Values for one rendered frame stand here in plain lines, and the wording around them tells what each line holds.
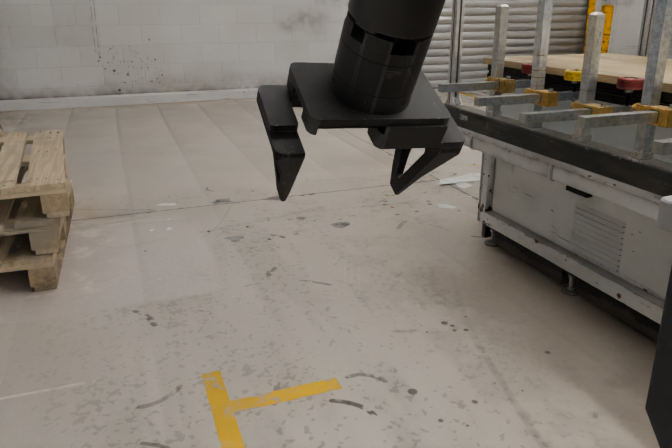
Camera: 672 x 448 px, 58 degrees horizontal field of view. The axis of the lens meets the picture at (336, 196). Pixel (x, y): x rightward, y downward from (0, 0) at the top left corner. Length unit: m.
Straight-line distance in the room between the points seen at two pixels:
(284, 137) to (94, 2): 7.11
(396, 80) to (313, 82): 0.06
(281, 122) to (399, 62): 0.09
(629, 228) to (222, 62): 5.98
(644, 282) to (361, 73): 2.08
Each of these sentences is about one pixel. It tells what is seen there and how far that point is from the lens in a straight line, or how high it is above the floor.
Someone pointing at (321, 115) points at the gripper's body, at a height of 1.07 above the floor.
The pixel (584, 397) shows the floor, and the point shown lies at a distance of 2.07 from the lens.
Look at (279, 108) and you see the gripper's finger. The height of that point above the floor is 1.07.
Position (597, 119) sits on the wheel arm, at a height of 0.84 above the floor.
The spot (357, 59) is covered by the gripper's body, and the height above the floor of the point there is 1.11.
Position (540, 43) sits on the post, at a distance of 2.30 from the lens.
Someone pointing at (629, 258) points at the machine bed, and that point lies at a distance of 2.42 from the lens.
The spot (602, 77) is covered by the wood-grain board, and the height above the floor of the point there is 0.89.
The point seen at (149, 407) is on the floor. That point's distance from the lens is 1.96.
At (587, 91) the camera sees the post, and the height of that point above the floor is 0.87.
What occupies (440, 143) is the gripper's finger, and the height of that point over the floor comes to 1.04.
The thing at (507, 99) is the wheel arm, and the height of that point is 0.82.
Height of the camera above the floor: 1.14
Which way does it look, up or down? 18 degrees down
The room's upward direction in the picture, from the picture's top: straight up
